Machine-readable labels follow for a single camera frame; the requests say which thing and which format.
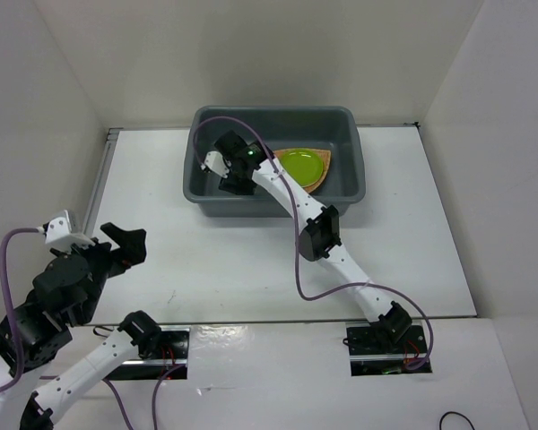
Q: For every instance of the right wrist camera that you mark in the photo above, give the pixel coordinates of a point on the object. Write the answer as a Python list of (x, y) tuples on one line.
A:
[(215, 162)]

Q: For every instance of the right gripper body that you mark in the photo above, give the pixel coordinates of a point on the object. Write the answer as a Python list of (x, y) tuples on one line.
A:
[(238, 185)]

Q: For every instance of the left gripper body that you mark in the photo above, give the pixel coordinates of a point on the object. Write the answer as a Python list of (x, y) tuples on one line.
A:
[(107, 262)]

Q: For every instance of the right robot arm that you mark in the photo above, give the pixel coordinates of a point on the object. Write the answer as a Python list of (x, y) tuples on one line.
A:
[(317, 239)]

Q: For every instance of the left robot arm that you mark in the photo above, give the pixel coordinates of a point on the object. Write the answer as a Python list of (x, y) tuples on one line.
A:
[(63, 296)]

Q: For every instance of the green plastic plate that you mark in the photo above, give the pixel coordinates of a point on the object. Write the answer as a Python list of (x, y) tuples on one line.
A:
[(302, 165)]

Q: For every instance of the grey plastic bin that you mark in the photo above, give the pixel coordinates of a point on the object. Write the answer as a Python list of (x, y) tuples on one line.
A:
[(327, 128)]

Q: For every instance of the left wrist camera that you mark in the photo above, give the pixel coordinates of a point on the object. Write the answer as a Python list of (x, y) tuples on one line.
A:
[(63, 231)]

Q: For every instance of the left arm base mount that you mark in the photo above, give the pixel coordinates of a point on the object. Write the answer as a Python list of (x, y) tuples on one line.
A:
[(172, 350)]

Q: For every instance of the orange woven triangular basket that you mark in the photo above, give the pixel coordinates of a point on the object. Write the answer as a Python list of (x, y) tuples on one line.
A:
[(325, 165)]

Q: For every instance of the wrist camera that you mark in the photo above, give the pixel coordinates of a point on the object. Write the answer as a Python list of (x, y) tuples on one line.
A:
[(63, 231), (215, 162)]

